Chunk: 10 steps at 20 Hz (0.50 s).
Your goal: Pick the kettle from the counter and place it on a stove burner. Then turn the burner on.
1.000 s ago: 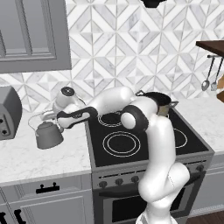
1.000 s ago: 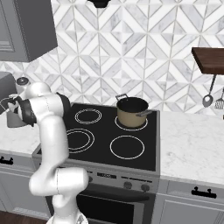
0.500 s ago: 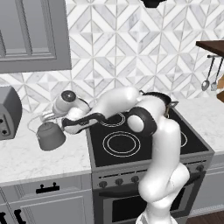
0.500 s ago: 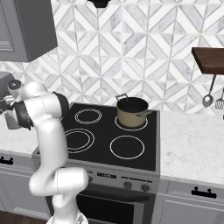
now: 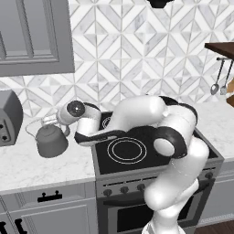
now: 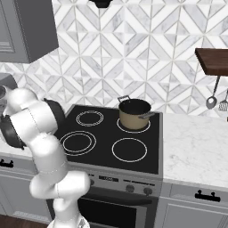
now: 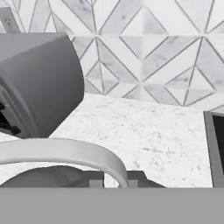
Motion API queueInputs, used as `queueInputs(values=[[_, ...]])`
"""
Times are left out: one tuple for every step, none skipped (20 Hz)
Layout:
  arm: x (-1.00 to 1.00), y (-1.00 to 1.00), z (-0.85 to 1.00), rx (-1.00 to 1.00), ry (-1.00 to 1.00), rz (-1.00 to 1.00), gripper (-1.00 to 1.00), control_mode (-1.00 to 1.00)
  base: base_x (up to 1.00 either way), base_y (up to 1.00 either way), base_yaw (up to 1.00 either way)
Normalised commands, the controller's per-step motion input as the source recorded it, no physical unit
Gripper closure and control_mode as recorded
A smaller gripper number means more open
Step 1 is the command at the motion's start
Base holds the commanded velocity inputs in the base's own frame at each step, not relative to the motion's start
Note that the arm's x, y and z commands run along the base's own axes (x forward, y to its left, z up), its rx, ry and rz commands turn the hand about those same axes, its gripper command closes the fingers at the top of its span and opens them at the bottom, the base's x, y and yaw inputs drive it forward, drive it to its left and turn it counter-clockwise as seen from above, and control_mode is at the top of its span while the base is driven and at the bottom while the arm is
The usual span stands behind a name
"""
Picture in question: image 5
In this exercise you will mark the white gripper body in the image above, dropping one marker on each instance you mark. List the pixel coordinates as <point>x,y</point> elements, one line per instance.
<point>50,119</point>

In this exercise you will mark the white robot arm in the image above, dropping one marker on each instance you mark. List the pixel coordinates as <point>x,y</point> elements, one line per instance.
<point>170,134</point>

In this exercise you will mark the grey kettle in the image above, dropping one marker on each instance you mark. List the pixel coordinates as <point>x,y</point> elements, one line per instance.
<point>51,143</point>

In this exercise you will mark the black hob stove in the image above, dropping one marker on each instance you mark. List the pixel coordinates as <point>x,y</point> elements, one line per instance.
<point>125,152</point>

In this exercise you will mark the black stove knob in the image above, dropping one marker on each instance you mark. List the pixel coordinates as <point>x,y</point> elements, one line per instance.
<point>209,175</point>
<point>140,187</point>
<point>107,192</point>
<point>124,189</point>

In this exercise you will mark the grey toaster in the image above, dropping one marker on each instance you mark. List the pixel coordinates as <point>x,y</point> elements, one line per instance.
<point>9,119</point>

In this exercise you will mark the grey drawer front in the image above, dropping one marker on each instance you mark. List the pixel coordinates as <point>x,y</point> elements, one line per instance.
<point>45,196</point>

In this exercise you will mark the grey base cupboard door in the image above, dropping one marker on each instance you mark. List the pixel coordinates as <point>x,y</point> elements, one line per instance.
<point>58,218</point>

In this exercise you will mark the oven door with window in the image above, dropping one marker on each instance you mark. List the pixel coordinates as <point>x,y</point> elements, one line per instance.
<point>128,216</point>

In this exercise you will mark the black range hood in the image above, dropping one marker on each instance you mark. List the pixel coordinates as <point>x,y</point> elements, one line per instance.
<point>160,3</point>

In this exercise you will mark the hanging metal spoon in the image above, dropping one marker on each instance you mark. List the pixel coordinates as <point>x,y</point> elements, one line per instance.
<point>214,88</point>

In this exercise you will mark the hanging metal spatula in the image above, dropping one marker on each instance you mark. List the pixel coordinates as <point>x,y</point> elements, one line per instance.
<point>224,89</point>

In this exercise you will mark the brown wooden object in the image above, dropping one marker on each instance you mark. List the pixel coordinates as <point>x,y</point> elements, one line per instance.
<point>231,100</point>

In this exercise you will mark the brown wooden shelf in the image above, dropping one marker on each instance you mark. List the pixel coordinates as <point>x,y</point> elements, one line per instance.
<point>221,49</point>

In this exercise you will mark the grey base cupboard run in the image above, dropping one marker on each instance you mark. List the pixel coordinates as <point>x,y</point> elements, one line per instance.
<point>219,195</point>

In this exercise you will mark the grey wall cupboard door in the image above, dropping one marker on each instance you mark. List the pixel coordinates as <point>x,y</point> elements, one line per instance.
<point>33,33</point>

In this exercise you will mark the dark tool rail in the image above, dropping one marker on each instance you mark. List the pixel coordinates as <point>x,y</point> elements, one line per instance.
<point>225,58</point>

